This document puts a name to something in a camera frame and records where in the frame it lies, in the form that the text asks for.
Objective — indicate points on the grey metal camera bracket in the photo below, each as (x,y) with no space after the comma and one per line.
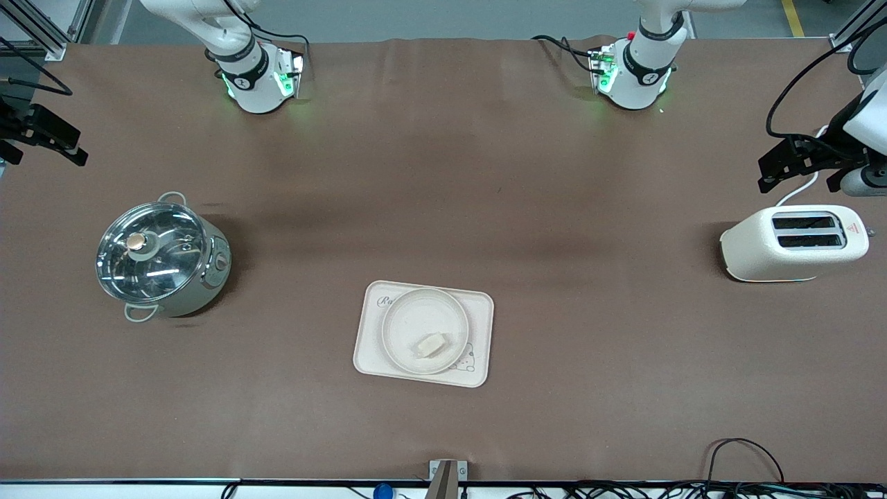
(447,478)

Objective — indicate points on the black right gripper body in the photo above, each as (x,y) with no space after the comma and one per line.
(15,126)

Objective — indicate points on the cream round plate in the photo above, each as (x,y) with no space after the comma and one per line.
(423,319)

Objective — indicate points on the right arm base connector panel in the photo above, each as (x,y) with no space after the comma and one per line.
(291,73)

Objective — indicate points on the glass pot lid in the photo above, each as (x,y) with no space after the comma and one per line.
(149,253)

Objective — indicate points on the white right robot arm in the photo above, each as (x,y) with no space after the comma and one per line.
(256,90)

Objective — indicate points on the cream two-slot toaster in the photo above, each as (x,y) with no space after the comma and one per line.
(783,260)

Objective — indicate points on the aluminium frame profile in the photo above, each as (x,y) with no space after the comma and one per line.
(856,28)
(55,34)

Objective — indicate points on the cream rabbit print tray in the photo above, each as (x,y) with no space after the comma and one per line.
(478,312)

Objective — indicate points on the pale green electric pot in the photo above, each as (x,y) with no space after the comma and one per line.
(208,277)

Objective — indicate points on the white steamed bun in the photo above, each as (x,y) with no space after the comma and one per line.
(432,344)

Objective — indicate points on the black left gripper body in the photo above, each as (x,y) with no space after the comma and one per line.
(826,153)

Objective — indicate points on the blue round cap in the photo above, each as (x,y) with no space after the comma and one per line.
(382,492)

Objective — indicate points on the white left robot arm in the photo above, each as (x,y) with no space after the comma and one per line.
(637,83)

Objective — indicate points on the left arm base connector panel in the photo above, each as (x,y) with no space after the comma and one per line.
(601,69)

